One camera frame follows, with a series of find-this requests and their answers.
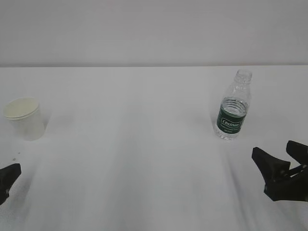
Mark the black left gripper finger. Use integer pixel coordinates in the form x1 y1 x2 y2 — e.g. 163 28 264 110
0 163 21 205

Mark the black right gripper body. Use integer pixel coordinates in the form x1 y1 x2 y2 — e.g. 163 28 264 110
264 166 308 202

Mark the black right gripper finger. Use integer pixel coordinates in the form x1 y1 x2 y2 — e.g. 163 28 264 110
252 147 291 183
286 141 308 166

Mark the clear water bottle green label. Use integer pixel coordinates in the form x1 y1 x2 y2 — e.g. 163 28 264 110
215 69 252 140

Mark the white paper cup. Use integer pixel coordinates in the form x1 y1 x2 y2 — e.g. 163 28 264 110
3 97 45 141

